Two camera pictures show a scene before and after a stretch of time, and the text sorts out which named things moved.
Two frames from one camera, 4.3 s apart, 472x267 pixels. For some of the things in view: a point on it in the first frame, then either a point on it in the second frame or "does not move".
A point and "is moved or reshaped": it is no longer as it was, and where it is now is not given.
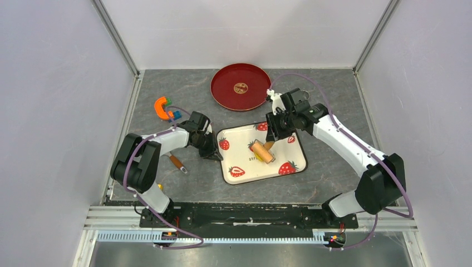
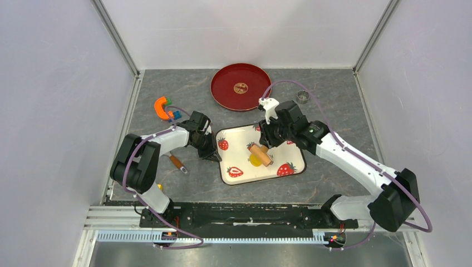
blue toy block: x=177 y=115 does not move
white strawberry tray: x=237 y=164 does not move
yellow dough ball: x=258 y=157 is moved or reshaped
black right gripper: x=274 y=132 to x=266 y=138
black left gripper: x=212 y=152 does not move
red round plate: x=240 y=87 does not move
